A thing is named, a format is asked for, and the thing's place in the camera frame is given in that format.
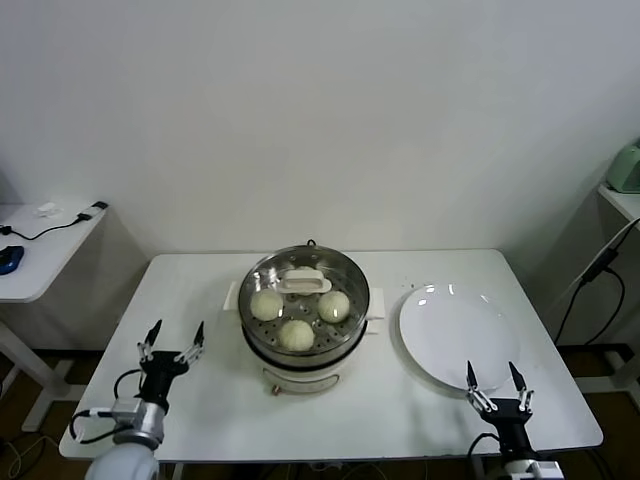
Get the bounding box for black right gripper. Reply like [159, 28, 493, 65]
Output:
[465, 359, 535, 454]

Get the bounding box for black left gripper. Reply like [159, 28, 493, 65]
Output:
[137, 320, 206, 401]

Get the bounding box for round glass pot lid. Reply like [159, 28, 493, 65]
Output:
[237, 245, 372, 359]

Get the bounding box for stainless steel steamer basket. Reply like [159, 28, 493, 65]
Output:
[223, 244, 389, 365]

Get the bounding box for white round plate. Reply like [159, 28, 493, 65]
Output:
[397, 283, 521, 394]

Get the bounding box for white electric pot base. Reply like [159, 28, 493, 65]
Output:
[223, 299, 382, 399]

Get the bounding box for white side table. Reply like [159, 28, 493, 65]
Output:
[0, 202, 151, 434]

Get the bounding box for blue computer mouse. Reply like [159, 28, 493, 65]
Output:
[0, 245, 26, 275]

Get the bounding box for white side desk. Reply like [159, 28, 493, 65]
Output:
[552, 183, 640, 351]

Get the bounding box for mint green appliance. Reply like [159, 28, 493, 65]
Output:
[606, 142, 640, 195]

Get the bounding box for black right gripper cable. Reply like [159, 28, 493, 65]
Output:
[467, 432, 504, 459]

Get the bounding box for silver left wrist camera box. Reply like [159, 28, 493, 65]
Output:
[110, 398, 144, 426]

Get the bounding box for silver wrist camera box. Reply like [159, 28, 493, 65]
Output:
[110, 398, 144, 426]
[529, 459, 564, 480]

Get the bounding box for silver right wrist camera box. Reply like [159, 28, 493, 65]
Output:
[529, 459, 564, 480]

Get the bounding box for black cable with adapter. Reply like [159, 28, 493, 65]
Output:
[0, 200, 110, 242]

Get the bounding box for black power adapter cable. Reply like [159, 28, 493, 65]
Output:
[554, 224, 640, 347]

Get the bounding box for thin white cable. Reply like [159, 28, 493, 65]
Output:
[554, 217, 640, 306]

